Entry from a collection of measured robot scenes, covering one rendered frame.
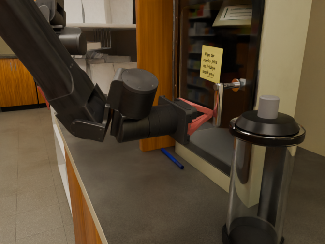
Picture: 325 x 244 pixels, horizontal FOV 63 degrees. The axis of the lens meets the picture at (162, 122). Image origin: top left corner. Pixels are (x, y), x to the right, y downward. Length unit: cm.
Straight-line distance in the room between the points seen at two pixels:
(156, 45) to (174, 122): 38
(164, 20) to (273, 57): 38
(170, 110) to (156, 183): 27
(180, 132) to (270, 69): 21
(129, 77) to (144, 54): 39
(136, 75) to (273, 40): 27
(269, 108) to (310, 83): 59
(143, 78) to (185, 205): 32
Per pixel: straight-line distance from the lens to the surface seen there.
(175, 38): 77
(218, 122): 55
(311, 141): 102
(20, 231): 225
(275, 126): 40
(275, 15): 55
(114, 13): 183
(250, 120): 40
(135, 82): 40
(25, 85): 544
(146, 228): 56
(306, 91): 101
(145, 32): 80
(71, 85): 42
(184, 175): 73
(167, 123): 47
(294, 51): 59
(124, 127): 44
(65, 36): 78
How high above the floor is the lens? 129
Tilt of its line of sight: 18 degrees down
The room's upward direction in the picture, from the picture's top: straight up
